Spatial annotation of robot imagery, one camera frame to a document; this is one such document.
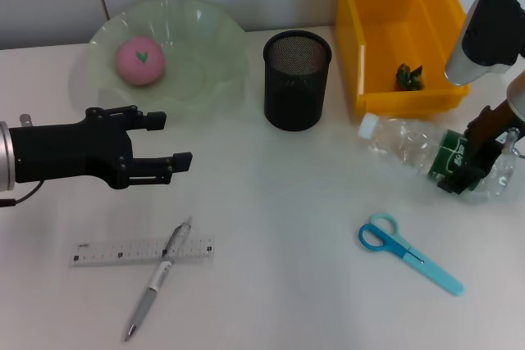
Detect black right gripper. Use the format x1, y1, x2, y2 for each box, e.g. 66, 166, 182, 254
436, 98, 520, 196

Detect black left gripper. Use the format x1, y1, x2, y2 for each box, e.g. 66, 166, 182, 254
7, 104, 194, 190

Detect clear plastic water bottle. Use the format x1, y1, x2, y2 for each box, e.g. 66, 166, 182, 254
357, 113, 516, 203

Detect pink peach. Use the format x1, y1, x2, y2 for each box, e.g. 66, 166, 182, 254
114, 35, 167, 88

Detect green plastic wrapper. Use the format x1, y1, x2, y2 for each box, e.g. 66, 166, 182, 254
394, 62, 426, 92

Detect green glass fruit bowl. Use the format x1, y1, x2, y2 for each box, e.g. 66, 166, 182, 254
69, 0, 250, 125

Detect blue scissors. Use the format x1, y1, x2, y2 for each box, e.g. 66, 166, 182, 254
358, 212, 466, 297

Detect clear plastic ruler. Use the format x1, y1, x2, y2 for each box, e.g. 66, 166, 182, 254
69, 234, 217, 269

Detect black mesh pen holder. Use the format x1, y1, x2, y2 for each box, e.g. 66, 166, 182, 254
262, 30, 333, 133

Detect grey white ballpoint pen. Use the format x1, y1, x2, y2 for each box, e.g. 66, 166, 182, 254
124, 214, 194, 343

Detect right gripper metal plug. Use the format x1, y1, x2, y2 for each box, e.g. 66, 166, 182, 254
500, 128, 521, 159

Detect yellow plastic bin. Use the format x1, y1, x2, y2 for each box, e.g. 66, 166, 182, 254
334, 0, 479, 117

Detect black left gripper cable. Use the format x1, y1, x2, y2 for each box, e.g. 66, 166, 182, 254
0, 180, 44, 208

